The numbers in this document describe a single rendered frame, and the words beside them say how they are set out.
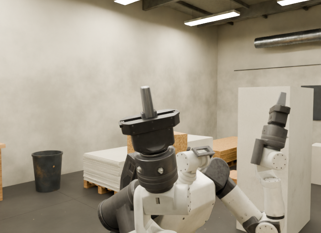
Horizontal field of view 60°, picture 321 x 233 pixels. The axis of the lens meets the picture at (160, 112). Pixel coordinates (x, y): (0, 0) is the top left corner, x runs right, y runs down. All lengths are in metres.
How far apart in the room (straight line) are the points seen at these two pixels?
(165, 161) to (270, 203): 0.65
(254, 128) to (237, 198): 2.34
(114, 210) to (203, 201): 0.31
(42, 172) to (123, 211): 4.47
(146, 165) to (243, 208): 0.65
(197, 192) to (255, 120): 2.53
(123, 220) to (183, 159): 0.26
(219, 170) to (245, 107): 2.39
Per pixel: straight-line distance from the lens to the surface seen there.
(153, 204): 0.62
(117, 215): 0.84
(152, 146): 0.56
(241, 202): 1.15
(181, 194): 0.62
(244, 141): 3.51
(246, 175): 3.58
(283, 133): 1.11
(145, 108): 0.55
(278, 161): 1.08
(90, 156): 5.09
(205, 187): 1.00
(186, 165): 0.89
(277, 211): 1.15
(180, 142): 2.89
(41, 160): 5.19
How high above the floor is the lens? 1.62
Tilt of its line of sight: 3 degrees down
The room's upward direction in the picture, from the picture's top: straight up
